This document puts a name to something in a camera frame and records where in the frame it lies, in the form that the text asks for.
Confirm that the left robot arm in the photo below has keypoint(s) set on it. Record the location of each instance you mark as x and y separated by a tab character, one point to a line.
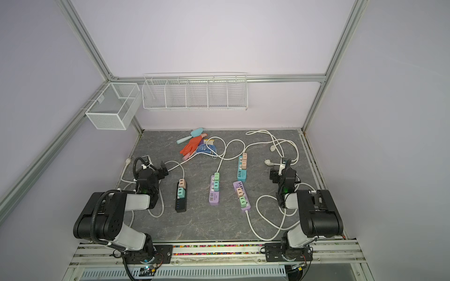
102	219

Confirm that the black power strip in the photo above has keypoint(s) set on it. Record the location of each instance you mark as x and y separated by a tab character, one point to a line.
181	204

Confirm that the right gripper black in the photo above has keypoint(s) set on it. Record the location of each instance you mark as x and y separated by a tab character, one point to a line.
285	168

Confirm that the teal usb charger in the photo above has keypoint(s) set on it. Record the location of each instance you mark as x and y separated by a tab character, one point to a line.
181	193

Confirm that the green charger on right strip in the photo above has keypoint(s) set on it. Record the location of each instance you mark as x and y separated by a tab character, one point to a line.
243	202

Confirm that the pink usb charger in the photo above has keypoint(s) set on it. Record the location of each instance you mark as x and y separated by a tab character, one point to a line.
182	183

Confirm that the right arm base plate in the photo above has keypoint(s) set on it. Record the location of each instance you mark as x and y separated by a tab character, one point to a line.
276	252

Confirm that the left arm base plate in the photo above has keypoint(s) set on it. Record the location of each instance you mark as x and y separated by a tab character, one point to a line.
161	254

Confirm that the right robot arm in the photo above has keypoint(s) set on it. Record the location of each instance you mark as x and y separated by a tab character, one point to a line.
318	216

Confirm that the teal power strip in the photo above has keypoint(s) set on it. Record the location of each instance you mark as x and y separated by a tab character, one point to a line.
242	169

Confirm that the red rubber glove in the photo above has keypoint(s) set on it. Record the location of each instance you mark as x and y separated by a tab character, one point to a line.
190	149

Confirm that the teal spatula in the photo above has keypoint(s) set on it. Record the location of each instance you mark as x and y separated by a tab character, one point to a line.
193	134

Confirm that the white mesh basket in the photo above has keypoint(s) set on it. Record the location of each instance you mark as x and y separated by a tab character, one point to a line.
115	106

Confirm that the purple power strip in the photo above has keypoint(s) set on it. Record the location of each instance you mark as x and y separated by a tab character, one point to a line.
239	184
213	196

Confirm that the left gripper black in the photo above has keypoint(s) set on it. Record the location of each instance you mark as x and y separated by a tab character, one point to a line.
160	170

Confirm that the green charger on strip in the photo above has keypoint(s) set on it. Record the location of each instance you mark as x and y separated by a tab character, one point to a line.
216	185
243	202

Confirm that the white wire basket wide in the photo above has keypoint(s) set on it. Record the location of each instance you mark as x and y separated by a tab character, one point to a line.
195	91

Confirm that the purple power strip middle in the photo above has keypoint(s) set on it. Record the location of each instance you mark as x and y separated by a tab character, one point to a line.
213	196

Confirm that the aluminium rail front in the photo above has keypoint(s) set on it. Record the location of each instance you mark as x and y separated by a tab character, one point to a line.
228	253

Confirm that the purple power strip right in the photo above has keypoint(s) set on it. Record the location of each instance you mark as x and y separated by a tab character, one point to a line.
239	184

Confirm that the green charger on middle strip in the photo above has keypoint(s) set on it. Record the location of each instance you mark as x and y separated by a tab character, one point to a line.
216	185

